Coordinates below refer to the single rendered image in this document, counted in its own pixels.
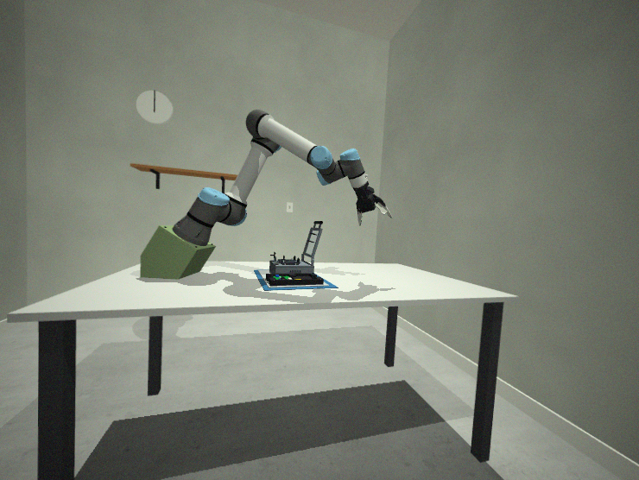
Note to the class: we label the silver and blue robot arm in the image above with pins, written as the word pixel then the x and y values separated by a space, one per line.
pixel 212 206

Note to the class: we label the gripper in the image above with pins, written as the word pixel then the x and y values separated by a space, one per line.
pixel 368 202

